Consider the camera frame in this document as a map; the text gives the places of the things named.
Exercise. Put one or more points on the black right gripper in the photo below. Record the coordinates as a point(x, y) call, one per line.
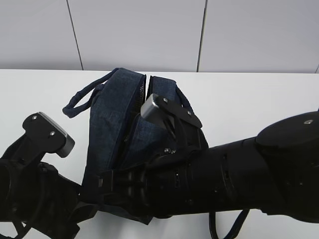
point(158, 188)

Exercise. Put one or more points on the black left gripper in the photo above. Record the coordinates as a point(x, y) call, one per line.
point(40, 198)

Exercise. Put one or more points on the navy insulated lunch bag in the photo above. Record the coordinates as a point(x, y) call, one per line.
point(120, 138)

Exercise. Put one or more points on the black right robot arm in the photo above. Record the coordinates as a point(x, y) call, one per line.
point(276, 171)

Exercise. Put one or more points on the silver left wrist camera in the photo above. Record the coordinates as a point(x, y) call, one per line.
point(53, 137)

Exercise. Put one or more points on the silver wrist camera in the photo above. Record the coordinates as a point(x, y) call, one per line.
point(53, 137)
point(153, 113)

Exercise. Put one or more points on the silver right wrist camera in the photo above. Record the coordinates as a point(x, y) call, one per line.
point(153, 113)

